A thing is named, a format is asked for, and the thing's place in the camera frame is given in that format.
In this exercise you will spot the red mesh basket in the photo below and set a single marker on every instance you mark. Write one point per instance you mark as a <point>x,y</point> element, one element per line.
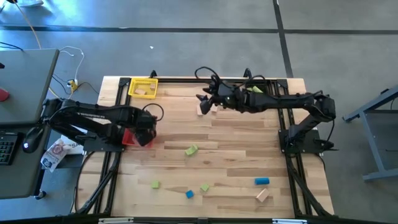
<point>129,140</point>

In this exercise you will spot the blue oblong block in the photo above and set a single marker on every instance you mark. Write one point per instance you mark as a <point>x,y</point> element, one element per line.
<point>261,181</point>

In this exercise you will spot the black keyboard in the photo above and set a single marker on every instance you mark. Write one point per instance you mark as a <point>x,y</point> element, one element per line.
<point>7,149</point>

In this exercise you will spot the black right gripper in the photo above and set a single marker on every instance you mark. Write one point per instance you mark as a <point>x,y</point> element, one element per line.
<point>228,98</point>

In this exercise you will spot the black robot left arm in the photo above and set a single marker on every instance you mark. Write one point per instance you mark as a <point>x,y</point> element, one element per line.
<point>93,115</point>

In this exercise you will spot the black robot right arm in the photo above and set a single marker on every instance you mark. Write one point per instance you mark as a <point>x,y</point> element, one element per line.
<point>280,101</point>

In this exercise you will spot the long pale wooden block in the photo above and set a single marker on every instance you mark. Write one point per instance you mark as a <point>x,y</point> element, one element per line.
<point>198,111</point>

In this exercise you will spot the black frame clamp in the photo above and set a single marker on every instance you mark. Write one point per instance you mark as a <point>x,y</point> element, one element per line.
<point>153,74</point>
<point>247,73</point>

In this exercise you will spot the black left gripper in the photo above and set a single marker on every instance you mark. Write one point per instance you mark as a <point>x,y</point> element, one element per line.
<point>144,124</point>

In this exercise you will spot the pale wooden rectangular block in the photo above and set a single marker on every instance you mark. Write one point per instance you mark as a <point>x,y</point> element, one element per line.
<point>262,195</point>

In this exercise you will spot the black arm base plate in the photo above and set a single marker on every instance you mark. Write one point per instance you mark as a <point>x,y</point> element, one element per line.
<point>102,146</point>
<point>311,148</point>

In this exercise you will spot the yellow power strip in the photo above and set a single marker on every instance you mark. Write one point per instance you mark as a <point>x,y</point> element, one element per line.
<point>73,86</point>

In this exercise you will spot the black computer mouse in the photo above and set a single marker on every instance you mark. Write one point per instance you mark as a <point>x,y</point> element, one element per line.
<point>32,140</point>

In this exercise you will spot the blue cube block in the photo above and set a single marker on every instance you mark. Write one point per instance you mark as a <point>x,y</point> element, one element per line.
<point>189,194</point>

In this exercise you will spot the black aluminium table frame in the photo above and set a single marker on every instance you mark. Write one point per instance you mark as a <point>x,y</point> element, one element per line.
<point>180,80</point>

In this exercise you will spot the red round object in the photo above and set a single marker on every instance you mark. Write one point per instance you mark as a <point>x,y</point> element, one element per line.
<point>3,95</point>

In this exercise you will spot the grey desk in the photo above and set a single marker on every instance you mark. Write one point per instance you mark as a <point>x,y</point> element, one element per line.
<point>28,87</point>
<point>18,180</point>

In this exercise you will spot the silver edge bracket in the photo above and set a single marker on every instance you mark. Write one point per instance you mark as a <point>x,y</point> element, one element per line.
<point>115,221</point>
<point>289,221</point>

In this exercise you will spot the grey metal table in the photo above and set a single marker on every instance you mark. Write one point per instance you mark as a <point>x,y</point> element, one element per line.
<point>373,133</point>

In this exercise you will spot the green rectangular block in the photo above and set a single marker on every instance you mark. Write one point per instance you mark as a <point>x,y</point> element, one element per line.
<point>257,89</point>
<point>204,187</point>

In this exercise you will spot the white printed snack bag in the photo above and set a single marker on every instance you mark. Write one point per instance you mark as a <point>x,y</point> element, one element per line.
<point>54,155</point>

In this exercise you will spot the small pale wooden block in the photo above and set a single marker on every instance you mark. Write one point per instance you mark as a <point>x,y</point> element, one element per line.
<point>214,109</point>

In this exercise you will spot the green arch block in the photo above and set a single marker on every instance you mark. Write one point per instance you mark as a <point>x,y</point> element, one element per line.
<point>191,150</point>

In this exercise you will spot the small green cube block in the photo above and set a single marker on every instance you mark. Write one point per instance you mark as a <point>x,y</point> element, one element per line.
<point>155,184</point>

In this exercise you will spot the black caster wheel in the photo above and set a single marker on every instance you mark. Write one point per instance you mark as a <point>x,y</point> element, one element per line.
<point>40,195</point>

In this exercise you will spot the yellow mesh basket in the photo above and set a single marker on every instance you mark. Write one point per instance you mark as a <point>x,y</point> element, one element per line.
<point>133,93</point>

